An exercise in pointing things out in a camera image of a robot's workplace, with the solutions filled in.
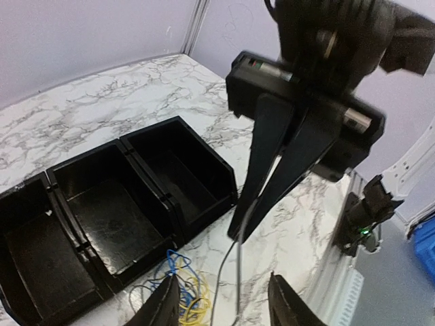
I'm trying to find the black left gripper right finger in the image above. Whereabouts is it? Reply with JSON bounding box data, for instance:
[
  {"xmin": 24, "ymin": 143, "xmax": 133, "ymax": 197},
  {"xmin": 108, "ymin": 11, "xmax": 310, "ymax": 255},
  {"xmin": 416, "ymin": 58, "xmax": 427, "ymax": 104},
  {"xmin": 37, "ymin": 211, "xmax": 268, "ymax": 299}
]
[{"xmin": 268, "ymin": 272, "xmax": 326, "ymax": 326}]

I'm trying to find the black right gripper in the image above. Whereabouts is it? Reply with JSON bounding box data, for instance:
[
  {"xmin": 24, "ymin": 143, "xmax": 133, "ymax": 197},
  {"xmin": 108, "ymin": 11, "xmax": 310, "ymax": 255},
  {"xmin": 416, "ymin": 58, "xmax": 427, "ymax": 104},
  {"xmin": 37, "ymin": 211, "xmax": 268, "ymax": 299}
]
[{"xmin": 226, "ymin": 51, "xmax": 385, "ymax": 243}]

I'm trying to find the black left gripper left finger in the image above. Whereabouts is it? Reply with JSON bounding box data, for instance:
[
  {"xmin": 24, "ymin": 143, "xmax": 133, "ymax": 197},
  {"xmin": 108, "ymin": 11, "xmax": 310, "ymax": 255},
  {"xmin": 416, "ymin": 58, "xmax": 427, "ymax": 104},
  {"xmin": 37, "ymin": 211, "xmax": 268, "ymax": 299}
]
[{"xmin": 124, "ymin": 276, "xmax": 179, "ymax": 326}]

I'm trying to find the yellow cable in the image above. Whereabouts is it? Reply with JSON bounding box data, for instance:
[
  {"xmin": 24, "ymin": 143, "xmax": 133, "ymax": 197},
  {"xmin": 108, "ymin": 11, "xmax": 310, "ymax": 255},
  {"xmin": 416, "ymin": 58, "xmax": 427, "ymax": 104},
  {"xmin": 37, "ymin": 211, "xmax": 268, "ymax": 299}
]
[{"xmin": 128, "ymin": 257, "xmax": 213, "ymax": 325}]

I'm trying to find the blue cable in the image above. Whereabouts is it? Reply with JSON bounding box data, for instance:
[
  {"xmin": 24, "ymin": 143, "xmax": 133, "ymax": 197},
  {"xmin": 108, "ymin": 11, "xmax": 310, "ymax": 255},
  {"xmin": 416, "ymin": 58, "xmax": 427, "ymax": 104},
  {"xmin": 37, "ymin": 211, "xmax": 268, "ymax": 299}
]
[{"xmin": 147, "ymin": 249, "xmax": 211, "ymax": 315}]

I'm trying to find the grey cable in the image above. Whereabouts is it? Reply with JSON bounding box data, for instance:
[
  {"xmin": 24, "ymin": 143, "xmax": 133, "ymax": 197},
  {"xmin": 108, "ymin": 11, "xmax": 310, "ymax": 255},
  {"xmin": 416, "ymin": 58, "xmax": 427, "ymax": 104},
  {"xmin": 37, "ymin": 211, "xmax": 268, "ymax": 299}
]
[{"xmin": 209, "ymin": 200, "xmax": 259, "ymax": 326}]

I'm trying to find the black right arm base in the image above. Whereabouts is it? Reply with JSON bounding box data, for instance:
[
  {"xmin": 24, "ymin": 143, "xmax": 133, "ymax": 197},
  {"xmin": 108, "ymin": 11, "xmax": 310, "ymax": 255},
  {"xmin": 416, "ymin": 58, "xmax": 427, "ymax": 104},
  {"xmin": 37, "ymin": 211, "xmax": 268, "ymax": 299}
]
[{"xmin": 333, "ymin": 175, "xmax": 403, "ymax": 257}]

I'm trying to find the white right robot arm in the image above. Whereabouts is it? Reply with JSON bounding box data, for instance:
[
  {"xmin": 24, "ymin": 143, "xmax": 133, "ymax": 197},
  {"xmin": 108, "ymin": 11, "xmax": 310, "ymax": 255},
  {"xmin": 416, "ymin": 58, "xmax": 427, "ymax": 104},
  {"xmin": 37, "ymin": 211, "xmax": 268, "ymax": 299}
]
[{"xmin": 226, "ymin": 1, "xmax": 434, "ymax": 242}]

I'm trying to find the black middle storage bin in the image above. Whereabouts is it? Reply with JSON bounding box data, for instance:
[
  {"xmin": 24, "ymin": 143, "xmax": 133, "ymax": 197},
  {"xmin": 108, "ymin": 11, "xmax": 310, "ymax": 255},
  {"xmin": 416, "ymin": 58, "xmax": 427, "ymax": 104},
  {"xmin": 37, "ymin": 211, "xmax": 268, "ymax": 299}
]
[{"xmin": 46, "ymin": 140, "xmax": 184, "ymax": 293}]

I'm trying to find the black storage bin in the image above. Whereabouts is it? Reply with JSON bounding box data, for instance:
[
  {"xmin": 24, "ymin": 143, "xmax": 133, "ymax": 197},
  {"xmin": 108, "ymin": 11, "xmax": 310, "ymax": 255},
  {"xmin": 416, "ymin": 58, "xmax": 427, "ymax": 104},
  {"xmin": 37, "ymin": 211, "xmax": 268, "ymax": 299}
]
[
  {"xmin": 46, "ymin": 140, "xmax": 184, "ymax": 293},
  {"xmin": 1, "ymin": 173, "xmax": 113, "ymax": 325},
  {"xmin": 120, "ymin": 116, "xmax": 238, "ymax": 242}
]

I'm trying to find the black right storage bin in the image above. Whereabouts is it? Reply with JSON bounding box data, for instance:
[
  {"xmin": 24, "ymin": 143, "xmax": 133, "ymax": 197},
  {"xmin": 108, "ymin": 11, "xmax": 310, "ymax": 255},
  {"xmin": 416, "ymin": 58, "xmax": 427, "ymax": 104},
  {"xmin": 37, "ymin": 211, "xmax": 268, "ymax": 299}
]
[{"xmin": 120, "ymin": 116, "xmax": 238, "ymax": 242}]

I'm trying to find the black left storage bin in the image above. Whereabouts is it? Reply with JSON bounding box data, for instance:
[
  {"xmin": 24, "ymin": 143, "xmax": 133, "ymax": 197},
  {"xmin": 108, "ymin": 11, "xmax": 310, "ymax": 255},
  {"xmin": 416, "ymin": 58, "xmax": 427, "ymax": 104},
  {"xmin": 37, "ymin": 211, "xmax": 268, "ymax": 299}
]
[{"xmin": 1, "ymin": 173, "xmax": 113, "ymax": 325}]

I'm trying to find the blue crate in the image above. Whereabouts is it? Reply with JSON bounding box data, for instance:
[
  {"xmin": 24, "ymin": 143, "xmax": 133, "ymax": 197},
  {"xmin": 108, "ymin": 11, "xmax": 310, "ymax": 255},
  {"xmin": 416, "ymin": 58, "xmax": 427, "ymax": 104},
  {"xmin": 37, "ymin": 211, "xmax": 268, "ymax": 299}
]
[{"xmin": 406, "ymin": 219, "xmax": 434, "ymax": 283}]

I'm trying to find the aluminium front table rail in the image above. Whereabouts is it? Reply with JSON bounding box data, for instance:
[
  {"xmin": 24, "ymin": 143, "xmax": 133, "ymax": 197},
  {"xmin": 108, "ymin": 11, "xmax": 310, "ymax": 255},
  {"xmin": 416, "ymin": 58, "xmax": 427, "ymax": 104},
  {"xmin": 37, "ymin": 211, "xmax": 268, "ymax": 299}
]
[{"xmin": 304, "ymin": 171, "xmax": 364, "ymax": 325}]

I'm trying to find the aluminium right corner post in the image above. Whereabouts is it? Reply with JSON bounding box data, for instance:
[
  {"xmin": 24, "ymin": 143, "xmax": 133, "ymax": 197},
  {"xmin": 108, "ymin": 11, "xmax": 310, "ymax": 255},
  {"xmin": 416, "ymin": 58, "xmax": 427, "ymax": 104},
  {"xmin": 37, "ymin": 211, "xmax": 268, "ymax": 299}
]
[{"xmin": 181, "ymin": 0, "xmax": 210, "ymax": 56}]

